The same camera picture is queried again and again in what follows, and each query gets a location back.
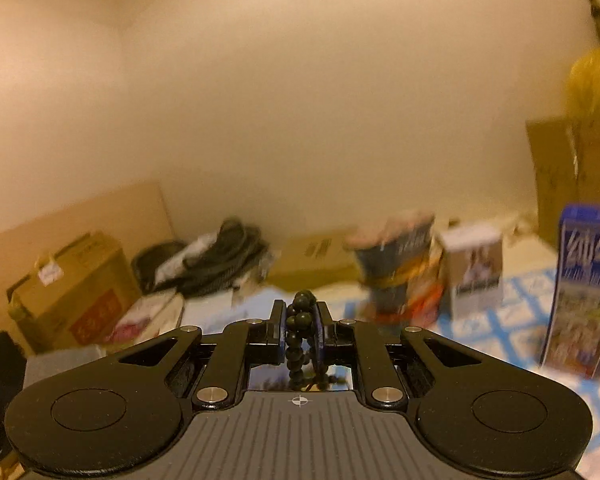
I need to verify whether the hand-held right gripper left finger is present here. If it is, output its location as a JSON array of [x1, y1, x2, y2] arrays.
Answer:
[[102, 300, 287, 408]]

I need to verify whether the blue checked tablecloth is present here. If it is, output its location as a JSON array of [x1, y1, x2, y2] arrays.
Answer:
[[180, 260, 600, 466]]

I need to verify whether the small white product box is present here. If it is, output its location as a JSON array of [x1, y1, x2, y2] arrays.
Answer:
[[437, 220, 506, 320]]

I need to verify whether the brown cardboard box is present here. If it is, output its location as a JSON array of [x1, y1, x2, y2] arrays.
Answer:
[[525, 115, 600, 248]]

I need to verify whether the yellow plastic bag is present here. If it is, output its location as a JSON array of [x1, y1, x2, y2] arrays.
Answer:
[[566, 46, 600, 181]]

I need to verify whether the large-bead green bracelet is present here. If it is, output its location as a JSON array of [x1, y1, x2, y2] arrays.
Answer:
[[284, 288, 333, 392]]

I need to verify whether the black instant food bowl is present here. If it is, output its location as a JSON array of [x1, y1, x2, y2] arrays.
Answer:
[[344, 212, 437, 266], [367, 290, 441, 328], [357, 255, 443, 301]]

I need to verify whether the flat cardboard box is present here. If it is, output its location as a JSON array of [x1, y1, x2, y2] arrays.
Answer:
[[269, 230, 363, 292]]

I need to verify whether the dark blue milk carton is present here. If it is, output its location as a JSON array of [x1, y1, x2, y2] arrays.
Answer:
[[539, 203, 600, 380]]

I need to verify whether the black cable bundle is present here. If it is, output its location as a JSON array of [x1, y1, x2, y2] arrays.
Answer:
[[131, 217, 272, 302]]

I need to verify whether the grey box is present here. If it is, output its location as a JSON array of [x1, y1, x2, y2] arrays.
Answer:
[[22, 344, 108, 391]]

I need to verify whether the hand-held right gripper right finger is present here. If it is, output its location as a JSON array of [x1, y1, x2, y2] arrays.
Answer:
[[314, 301, 486, 409]]

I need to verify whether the cardboard box with red label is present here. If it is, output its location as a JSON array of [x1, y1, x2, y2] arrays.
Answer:
[[7, 231, 142, 357]]

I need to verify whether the white and pink package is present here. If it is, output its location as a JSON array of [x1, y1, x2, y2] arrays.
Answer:
[[112, 292, 186, 343]]

